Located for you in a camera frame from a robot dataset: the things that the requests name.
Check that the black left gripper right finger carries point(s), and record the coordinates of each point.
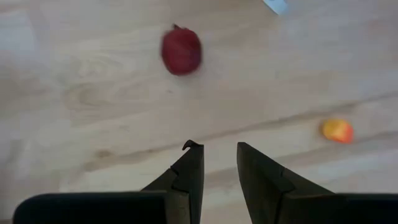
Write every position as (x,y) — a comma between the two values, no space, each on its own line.
(258,180)

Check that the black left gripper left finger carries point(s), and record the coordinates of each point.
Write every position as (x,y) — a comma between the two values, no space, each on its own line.
(189,174)

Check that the small peach fruit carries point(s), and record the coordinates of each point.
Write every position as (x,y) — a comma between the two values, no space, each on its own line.
(337,130)

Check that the dark red fruit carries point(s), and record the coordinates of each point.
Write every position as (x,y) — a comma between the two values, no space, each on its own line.
(181,51)

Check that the white perforated metal shelf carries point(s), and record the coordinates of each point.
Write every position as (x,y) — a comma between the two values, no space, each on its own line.
(276,5)

